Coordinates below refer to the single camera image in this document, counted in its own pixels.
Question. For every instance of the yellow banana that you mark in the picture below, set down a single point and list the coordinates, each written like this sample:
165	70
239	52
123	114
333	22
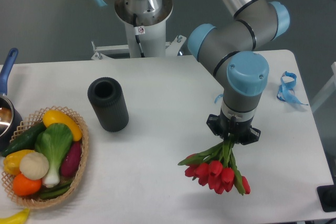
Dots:
18	218

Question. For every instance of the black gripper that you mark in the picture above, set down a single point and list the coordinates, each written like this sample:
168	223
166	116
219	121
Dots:
243	132

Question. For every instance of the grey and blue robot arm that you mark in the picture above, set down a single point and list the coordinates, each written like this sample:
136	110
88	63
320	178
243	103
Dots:
227	54

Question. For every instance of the white frame at right edge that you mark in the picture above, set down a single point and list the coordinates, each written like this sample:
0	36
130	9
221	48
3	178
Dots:
324	93

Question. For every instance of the blue crumpled ribbon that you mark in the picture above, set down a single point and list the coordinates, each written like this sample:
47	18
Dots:
286	93

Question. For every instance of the green cucumber under vegetables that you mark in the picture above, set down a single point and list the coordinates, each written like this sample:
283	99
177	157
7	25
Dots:
55	191

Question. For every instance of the yellow bell pepper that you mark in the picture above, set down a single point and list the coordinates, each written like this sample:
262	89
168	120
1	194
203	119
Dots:
12	161

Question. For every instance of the black device at table edge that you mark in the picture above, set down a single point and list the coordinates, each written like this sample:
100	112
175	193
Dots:
327	197

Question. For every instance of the orange fruit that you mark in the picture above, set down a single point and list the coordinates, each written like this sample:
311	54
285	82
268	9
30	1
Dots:
23	186

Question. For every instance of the green bok choy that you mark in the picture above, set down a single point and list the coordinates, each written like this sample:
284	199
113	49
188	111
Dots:
54	143

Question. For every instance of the purple sweet potato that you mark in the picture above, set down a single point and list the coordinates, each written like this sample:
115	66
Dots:
71	161

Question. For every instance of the white garlic bulb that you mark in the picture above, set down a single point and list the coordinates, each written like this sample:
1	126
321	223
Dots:
34	165

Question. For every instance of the red tulip bouquet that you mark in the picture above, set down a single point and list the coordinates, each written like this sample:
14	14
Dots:
216	168

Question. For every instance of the blue handled saucepan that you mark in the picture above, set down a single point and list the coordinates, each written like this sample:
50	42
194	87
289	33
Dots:
10	118

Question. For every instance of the woven wicker basket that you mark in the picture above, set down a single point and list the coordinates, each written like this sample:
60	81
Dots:
78	127

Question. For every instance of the blue curved ribbon strip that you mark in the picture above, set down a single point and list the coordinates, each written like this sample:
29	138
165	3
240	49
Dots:
218	98

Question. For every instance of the dark grey ribbed vase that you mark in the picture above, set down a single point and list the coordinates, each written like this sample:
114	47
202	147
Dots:
106	98

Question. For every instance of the dark green cucumber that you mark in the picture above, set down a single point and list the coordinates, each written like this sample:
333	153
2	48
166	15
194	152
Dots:
24	141

